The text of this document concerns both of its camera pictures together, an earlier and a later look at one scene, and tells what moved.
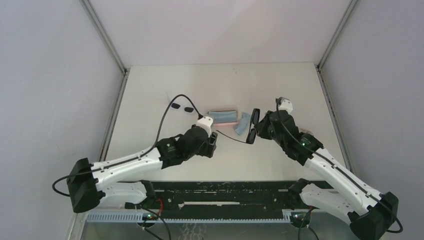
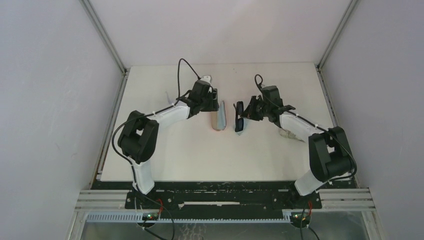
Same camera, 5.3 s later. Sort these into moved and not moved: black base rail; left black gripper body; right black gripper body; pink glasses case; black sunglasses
Moved: black sunglasses; pink glasses case; right black gripper body; left black gripper body
Not moved: black base rail
